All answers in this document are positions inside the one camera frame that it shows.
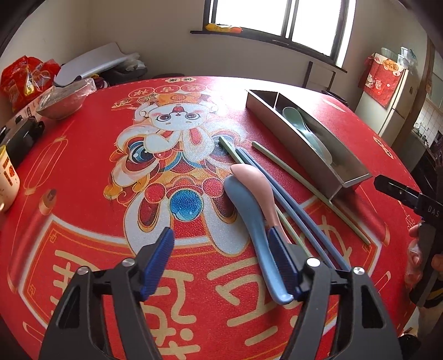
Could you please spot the clear containers on refrigerator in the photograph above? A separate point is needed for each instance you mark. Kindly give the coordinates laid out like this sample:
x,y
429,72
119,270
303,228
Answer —
x,y
405,57

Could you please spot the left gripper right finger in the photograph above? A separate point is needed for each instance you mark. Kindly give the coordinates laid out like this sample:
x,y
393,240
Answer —
x,y
363,326

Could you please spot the white plastic spoon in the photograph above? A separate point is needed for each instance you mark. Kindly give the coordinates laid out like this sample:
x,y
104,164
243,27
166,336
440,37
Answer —
x,y
317,144

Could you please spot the red festive table mat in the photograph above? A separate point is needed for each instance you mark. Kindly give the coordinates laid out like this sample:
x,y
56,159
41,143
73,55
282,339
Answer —
x,y
143,156

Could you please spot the cream enamel mug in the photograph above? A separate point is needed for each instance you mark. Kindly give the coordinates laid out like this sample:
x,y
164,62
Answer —
x,y
9,181

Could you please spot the red cloth on refrigerator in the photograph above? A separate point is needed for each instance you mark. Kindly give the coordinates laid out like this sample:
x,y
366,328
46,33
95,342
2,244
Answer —
x,y
380,78

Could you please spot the green plastic spoon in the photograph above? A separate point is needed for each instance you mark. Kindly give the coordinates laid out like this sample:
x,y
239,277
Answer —
x,y
293,116

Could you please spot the black device on table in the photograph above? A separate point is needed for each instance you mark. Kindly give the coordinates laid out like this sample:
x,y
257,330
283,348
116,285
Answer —
x,y
19,135

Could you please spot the stainless steel cutlery tray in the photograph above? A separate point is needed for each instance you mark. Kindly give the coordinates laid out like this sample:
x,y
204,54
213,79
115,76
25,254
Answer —
x,y
334,169

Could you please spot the yellow orange toy on sill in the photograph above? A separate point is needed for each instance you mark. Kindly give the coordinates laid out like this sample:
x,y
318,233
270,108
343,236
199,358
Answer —
x,y
213,27

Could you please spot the foil covered metal bowl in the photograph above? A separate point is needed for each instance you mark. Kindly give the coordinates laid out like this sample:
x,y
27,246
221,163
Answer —
x,y
60,102

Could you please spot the white refrigerator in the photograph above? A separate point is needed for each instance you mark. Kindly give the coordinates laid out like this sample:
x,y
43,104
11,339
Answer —
x,y
388,121

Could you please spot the red snack bag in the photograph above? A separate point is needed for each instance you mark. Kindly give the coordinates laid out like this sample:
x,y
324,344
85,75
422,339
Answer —
x,y
27,78

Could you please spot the pink plastic spoon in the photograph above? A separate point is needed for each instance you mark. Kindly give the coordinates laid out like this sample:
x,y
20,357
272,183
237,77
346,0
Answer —
x,y
256,182

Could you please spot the black metal rack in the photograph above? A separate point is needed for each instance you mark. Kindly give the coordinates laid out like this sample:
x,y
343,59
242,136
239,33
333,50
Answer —
x,y
318,78

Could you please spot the grey rolled sheet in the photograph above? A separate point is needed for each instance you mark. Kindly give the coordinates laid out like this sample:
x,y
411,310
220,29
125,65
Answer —
x,y
93,62

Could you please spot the dark framed window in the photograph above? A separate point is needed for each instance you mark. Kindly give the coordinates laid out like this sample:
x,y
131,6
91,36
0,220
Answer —
x,y
320,29

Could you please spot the right hand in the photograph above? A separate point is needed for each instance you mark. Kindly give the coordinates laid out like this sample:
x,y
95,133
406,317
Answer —
x,y
412,272

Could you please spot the blue plastic spoon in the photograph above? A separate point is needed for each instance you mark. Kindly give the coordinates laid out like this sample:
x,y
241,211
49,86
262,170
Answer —
x,y
251,214

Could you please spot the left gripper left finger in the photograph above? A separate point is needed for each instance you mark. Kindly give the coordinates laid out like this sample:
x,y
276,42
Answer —
x,y
77,328

